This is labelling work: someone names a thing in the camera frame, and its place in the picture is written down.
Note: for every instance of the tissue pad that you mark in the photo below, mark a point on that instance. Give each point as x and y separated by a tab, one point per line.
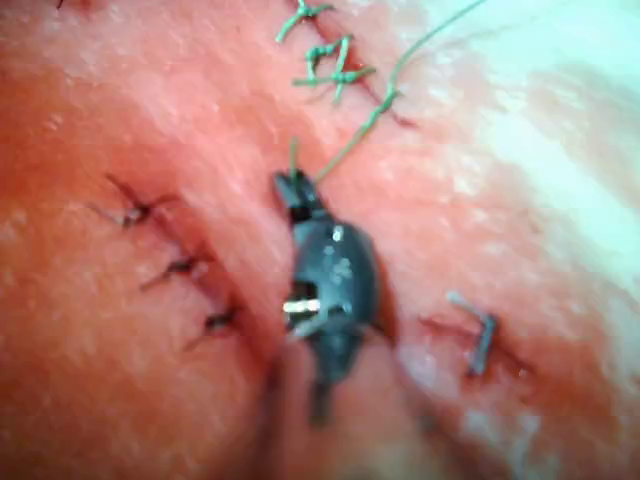
150	100

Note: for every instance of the right arm needle driver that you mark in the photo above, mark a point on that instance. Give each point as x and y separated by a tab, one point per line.
340	280

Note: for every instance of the blue stitching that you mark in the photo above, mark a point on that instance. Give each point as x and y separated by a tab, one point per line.
342	75

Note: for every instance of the black stitching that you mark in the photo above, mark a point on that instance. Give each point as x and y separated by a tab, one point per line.
485	340
135	212

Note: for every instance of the blue thread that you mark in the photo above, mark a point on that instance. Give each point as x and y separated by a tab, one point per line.
389	97

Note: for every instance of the right arm needle driver jaw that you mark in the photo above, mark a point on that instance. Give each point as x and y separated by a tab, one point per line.
289	192
310	200

